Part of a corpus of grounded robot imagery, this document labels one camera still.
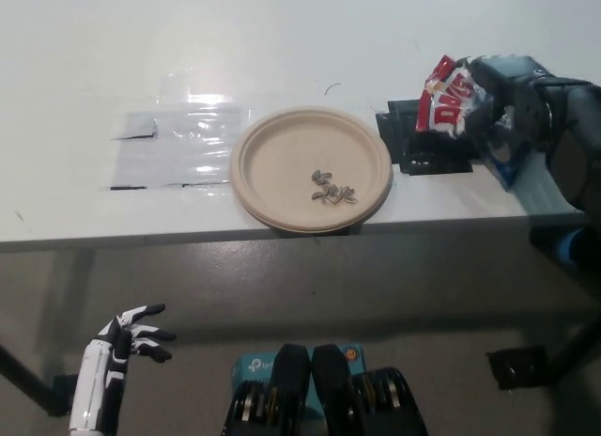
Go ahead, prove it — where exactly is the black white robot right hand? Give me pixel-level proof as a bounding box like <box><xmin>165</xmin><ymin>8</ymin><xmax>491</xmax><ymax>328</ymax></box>
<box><xmin>464</xmin><ymin>54</ymin><xmax>554</xmax><ymax>160</ymax></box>

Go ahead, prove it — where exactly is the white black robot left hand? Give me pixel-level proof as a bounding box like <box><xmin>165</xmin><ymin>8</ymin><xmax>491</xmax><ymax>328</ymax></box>
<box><xmin>69</xmin><ymin>304</ymin><xmax>177</xmax><ymax>432</ymax></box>

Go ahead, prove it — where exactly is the beige paper plate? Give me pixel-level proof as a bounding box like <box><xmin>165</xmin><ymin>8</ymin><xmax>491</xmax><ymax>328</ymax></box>
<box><xmin>232</xmin><ymin>105</ymin><xmax>393</xmax><ymax>226</ymax></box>
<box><xmin>228</xmin><ymin>125</ymin><xmax>372</xmax><ymax>233</ymax></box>

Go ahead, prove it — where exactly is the sunflower seeds pile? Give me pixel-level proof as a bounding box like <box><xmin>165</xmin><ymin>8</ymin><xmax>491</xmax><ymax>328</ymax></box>
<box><xmin>309</xmin><ymin>169</ymin><xmax>359</xmax><ymax>205</ymax></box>

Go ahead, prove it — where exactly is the black blue table bracket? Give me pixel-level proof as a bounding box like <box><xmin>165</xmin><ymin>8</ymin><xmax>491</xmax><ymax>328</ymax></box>
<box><xmin>529</xmin><ymin>226</ymin><xmax>588</xmax><ymax>271</ymax></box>

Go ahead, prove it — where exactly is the clear plastic sheet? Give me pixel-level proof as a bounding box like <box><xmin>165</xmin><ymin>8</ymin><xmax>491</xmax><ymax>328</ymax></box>
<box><xmin>108</xmin><ymin>105</ymin><xmax>250</xmax><ymax>191</ymax></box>

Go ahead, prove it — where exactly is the black table leg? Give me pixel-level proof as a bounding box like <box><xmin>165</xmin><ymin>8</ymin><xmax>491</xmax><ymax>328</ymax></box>
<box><xmin>0</xmin><ymin>346</ymin><xmax>53</xmax><ymax>417</ymax></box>
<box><xmin>548</xmin><ymin>313</ymin><xmax>601</xmax><ymax>385</ymax></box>

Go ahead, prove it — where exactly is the red blue sunflower seed bag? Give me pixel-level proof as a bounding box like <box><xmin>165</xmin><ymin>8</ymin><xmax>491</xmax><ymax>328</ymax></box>
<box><xmin>413</xmin><ymin>54</ymin><xmax>534</xmax><ymax>189</ymax></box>

